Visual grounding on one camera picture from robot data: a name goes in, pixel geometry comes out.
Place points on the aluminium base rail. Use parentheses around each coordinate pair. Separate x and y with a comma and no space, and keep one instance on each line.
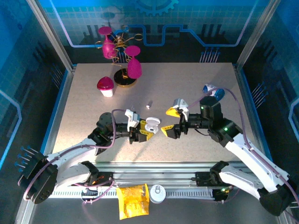
(151,173)

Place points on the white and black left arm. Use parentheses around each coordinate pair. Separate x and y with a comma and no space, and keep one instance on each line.
(70,149)

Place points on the silver tin can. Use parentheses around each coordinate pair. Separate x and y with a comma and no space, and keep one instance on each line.
(157,193)

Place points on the pink wine glass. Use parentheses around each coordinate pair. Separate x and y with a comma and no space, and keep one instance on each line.
(134,68)
(108,49)

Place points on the aluminium frame post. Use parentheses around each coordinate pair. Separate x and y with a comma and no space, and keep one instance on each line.
(50,35)
(255,35)

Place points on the yellow snack bag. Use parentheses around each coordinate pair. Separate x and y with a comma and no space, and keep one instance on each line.
(133,201)

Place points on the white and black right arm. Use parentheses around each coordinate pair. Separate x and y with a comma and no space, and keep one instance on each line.
(252,161)

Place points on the white earbud charging case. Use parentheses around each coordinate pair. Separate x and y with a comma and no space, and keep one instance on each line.
(153,121)

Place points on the blue and white container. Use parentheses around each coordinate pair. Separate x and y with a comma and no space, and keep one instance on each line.
(209,88)

